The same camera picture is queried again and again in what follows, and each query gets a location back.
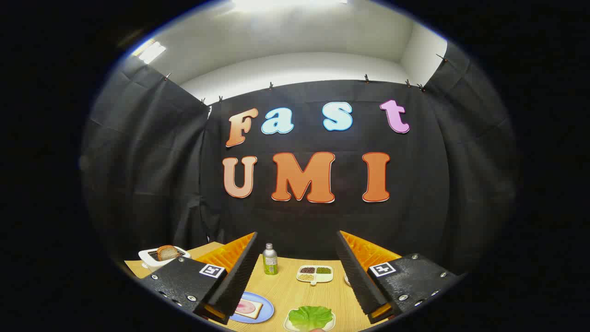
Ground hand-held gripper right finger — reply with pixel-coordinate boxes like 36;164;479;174
335;230;462;324

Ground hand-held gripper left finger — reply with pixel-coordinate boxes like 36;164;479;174
138;232;260;326

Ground green lettuce leaf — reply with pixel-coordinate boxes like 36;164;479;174
289;306;333;331

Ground square white bread slice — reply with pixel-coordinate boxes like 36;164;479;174
235;298;263;320

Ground silver bottle green label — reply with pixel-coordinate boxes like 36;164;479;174
262;243;278;276

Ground blue plate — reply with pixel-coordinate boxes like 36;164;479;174
229;291;274;324

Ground white divided dish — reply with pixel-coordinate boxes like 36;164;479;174
296;265;334;286

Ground white square plate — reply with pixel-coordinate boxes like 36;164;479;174
283;311;336;332

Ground white toaster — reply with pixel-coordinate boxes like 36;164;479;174
138;246;191;273

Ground black backdrop cloth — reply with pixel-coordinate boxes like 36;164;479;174
79;41;519;277

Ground ceiling light panel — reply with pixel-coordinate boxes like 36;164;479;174
133;41;166;64

